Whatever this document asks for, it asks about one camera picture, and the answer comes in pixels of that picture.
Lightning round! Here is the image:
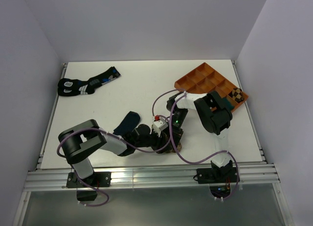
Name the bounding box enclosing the dark navy sock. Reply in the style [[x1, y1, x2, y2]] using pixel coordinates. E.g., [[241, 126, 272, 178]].
[[113, 111, 141, 136]]

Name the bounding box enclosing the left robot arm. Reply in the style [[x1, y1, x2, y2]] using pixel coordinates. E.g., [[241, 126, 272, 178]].
[[57, 119, 173, 186]]

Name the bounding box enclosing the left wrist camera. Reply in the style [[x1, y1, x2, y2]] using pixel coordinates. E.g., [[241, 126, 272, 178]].
[[152, 115, 168, 137]]

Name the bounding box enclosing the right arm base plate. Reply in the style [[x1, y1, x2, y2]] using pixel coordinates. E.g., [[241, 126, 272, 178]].
[[194, 167, 238, 184]]

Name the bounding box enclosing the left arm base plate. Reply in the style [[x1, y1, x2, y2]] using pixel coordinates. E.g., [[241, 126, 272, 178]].
[[66, 172, 111, 188]]

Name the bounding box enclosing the rolled argyle sock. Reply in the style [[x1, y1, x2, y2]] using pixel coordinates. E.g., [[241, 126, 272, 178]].
[[229, 88, 245, 103]]

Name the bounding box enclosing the black sport sock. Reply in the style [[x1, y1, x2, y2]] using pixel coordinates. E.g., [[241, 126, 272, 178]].
[[57, 67, 121, 97]]

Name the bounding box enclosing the rolled teal sock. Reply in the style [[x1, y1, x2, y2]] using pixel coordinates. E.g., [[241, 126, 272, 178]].
[[223, 97, 234, 110]]

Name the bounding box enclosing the aluminium rail frame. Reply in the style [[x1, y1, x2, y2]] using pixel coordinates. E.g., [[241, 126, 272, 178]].
[[14, 61, 294, 226]]

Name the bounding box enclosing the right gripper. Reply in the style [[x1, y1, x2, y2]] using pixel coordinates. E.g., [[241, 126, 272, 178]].
[[163, 108, 189, 150]]

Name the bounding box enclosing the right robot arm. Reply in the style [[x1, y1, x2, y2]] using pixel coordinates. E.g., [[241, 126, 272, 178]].
[[166, 91, 233, 182]]

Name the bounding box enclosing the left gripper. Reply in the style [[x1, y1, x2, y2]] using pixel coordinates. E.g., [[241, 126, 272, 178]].
[[135, 128, 172, 154]]

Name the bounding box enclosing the brown argyle sock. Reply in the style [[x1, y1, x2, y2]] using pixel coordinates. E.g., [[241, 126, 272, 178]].
[[158, 135, 184, 155]]

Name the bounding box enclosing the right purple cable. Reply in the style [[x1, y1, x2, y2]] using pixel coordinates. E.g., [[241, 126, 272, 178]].
[[151, 88, 243, 200]]

